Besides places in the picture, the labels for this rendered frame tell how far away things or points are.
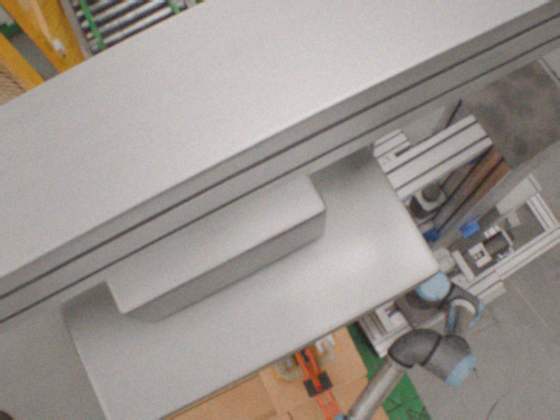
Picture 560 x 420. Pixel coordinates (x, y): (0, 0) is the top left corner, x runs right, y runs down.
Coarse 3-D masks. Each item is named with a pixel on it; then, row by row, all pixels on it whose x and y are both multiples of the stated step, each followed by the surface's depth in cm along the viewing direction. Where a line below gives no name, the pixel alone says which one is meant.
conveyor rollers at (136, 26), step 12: (72, 0) 330; (108, 0) 328; (132, 0) 327; (156, 0) 325; (108, 12) 326; (132, 12) 324; (144, 12) 326; (156, 12) 323; (168, 12) 324; (84, 24) 324; (96, 24) 328; (108, 24) 323; (120, 24) 325; (132, 24) 322; (144, 24) 323; (108, 36) 321; (120, 36) 322; (96, 48) 320
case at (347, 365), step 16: (336, 336) 233; (336, 352) 232; (352, 352) 231; (320, 368) 231; (336, 368) 230; (352, 368) 230; (272, 384) 230; (288, 384) 230; (336, 384) 229; (272, 400) 228; (288, 400) 228; (304, 400) 228
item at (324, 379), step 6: (318, 372) 215; (324, 372) 216; (306, 378) 215; (318, 378) 216; (324, 378) 216; (306, 384) 215; (312, 384) 215; (324, 384) 215; (330, 384) 214; (306, 390) 214; (312, 390) 215; (324, 390) 214; (330, 390) 213; (312, 396) 214; (318, 396) 213
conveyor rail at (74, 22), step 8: (64, 0) 324; (64, 8) 323; (72, 8) 325; (72, 16) 321; (72, 24) 319; (80, 24) 330; (80, 32) 318; (80, 40) 316; (80, 48) 315; (88, 48) 314; (88, 56) 313
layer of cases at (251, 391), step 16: (240, 384) 269; (256, 384) 269; (352, 384) 266; (208, 400) 285; (224, 400) 268; (240, 400) 267; (256, 400) 267; (336, 400) 265; (352, 400) 265; (176, 416) 267; (192, 416) 266; (208, 416) 266; (224, 416) 266; (240, 416) 265; (256, 416) 265; (272, 416) 265; (288, 416) 264; (304, 416) 264; (320, 416) 263; (384, 416) 262
